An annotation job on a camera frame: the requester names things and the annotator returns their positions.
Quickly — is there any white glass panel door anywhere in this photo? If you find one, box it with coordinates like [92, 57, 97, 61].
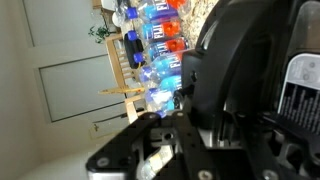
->
[21, 0, 130, 141]

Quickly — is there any green plant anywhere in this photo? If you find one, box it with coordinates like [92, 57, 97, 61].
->
[87, 24, 113, 45]

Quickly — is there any Fiji water bottle blue cap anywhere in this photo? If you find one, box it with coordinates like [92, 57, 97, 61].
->
[128, 20, 184, 43]
[133, 37, 190, 64]
[125, 0, 181, 24]
[139, 53, 184, 84]

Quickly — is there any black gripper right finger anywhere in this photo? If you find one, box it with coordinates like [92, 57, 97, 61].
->
[233, 111, 320, 180]

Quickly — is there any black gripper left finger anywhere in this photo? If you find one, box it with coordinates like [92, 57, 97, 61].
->
[85, 110, 208, 180]

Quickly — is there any black bag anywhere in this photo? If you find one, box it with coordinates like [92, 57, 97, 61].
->
[123, 30, 147, 70]

